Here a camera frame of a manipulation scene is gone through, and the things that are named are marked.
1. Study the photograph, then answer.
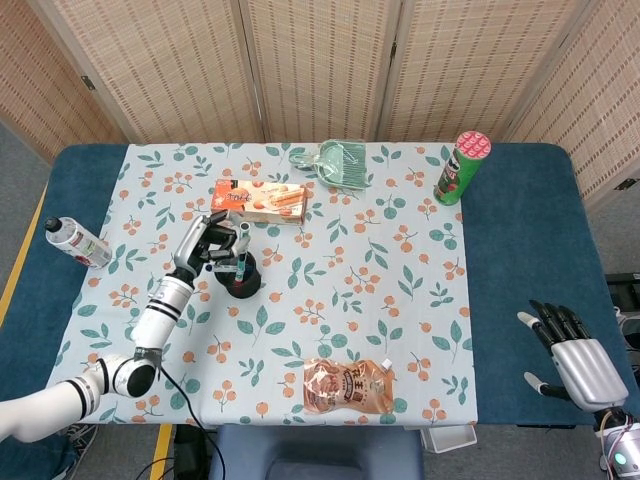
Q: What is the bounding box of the black cap marker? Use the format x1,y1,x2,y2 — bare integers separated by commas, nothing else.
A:
233,222,252,284

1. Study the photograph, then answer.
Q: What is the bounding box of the white plastic box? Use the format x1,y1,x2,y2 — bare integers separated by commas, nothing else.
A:
422,425,477,455

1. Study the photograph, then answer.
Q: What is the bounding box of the peanut butter spout pouch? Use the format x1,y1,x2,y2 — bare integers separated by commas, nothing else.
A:
302,356,395,416

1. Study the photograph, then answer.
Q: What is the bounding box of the woven folding screen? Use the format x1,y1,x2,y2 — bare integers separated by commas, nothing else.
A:
0,0,640,211

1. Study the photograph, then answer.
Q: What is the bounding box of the black mesh pen holder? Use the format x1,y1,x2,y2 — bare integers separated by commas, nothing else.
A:
222,255,262,300

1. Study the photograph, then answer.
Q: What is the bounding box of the green Pringles can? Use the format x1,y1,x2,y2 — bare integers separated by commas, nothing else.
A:
432,129,492,206

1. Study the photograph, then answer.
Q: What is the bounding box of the black equipment box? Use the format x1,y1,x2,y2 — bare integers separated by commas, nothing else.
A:
605,272,640,301

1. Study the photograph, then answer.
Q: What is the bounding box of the dark sneaker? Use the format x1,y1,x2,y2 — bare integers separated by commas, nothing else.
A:
52,423,99,480

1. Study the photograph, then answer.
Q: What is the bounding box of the green plastic bag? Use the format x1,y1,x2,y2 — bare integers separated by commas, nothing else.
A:
289,139,372,190

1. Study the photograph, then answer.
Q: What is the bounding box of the plastic bottle with black cap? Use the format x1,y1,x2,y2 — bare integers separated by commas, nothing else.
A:
44,216,114,270

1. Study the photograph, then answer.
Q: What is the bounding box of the floral tablecloth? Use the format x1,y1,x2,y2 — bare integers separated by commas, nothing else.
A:
47,143,480,426

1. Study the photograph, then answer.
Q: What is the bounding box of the black cable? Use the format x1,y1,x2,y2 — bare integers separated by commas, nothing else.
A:
130,349,227,480

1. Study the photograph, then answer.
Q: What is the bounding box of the orange biscuit box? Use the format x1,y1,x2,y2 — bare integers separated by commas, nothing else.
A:
210,178,307,226

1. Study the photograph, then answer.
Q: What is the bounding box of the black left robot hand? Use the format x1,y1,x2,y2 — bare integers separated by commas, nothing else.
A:
171,209,252,279

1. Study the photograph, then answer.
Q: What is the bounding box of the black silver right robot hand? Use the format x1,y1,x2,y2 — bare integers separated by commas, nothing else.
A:
517,299,630,414

